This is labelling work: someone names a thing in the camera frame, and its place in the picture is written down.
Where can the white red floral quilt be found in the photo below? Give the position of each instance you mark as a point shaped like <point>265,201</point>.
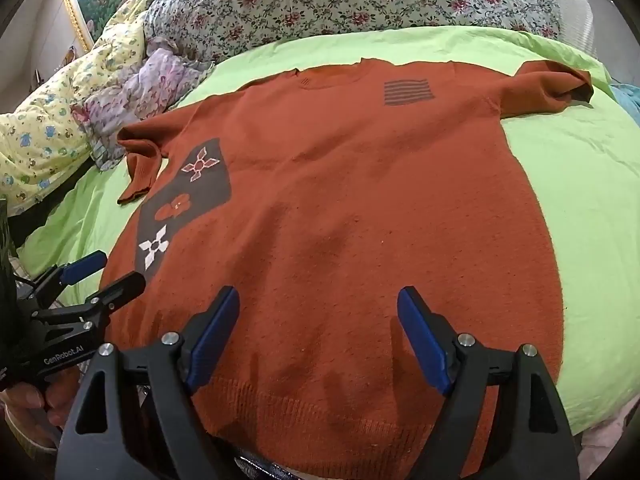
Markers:
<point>325,5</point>

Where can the light green bed sheet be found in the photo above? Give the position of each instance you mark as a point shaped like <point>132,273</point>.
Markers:
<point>575,185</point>

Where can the person's left hand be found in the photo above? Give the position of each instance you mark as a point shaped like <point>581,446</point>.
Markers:
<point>25,410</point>

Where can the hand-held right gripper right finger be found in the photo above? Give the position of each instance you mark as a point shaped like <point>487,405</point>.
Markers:
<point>424,340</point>

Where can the teal cloth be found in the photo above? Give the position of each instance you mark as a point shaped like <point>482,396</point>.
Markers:
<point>629,102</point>

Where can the pink floral ruffled cloth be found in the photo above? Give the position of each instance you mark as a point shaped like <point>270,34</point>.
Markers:
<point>145,85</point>

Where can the orange knit sweater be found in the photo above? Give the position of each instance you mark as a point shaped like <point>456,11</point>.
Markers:
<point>350,210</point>

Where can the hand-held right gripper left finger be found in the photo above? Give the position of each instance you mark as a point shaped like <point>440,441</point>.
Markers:
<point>216,340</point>

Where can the yellow cartoon print quilt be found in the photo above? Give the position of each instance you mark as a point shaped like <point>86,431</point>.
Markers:
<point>40,135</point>

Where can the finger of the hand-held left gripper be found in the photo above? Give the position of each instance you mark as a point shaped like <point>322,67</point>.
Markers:
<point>82,265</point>
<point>122,287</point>

